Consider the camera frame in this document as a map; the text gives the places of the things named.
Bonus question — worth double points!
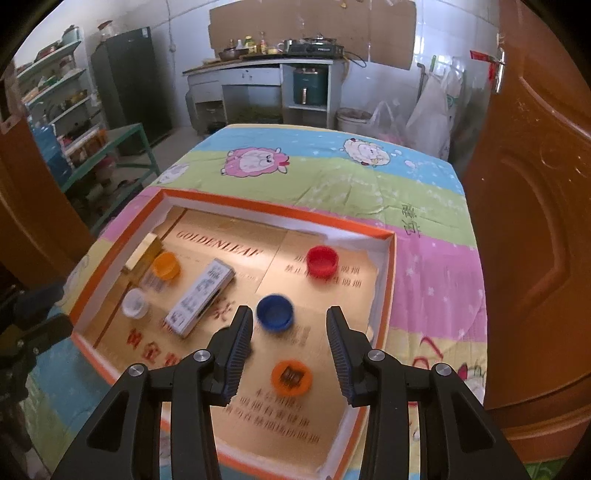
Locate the green metal frame table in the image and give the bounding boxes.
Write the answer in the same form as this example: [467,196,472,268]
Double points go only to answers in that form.
[60,122,161,217]

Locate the green air fryer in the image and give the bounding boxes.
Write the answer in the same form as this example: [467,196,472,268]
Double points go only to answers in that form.
[293,67,329,109]

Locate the dark refrigerator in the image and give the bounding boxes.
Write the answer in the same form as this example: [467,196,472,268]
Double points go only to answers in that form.
[91,28,174,145]

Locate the orange bottle cap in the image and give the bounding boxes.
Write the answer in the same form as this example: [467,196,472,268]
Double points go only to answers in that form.
[151,252,181,281]
[270,360,315,397]

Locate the blue bottle cap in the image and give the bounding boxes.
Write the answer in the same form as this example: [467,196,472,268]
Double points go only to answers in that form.
[256,294,295,332]

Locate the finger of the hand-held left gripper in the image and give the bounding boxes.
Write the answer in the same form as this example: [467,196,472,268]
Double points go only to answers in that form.
[14,284,64,321]
[25,314,75,354]

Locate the brown wooden door with latch plate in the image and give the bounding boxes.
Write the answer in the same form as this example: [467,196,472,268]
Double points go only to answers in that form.
[0,74,100,289]

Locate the red bottle cap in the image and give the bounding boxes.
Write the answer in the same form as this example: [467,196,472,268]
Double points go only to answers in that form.
[306,246,338,279]

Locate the gold rectangular box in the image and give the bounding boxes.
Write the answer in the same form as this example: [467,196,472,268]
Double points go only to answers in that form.
[124,233,164,278]

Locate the black gas stove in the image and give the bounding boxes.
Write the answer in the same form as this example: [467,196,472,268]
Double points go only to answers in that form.
[286,39,346,58]

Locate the orange rimmed shallow cardboard box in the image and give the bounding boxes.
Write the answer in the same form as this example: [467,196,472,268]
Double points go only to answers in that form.
[69,187,397,480]

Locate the cardboard sheet on wall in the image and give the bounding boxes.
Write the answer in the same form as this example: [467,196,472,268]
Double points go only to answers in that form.
[208,0,417,71]

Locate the white printed box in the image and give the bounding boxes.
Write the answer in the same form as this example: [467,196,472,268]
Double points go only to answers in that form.
[164,258,234,339]

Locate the brown wooden door with handle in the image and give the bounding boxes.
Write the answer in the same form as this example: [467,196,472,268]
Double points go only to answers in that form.
[455,0,591,462]

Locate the clear plastic bag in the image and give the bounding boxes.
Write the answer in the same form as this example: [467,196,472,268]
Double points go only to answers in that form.
[367,99,408,148]

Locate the metal door handle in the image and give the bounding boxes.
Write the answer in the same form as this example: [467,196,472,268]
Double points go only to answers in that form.
[489,46,509,93]

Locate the white plastic bucket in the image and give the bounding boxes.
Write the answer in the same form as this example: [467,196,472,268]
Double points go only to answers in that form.
[335,107,375,136]

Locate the cluttered storage shelf rack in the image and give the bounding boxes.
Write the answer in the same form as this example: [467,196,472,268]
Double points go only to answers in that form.
[16,28,109,185]

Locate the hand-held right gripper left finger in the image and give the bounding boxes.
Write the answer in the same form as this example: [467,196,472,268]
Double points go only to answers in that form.
[51,305,254,480]

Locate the white bottle cap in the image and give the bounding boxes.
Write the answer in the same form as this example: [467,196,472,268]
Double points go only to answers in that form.
[122,288,151,319]

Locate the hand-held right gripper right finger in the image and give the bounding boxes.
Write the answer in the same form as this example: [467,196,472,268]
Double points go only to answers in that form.
[326,305,532,480]

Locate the white plastic bag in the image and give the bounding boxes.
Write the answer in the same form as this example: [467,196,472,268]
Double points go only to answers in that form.
[406,69,462,160]

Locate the grey kitchen desk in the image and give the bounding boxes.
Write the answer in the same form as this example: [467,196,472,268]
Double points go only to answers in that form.
[182,58,348,137]

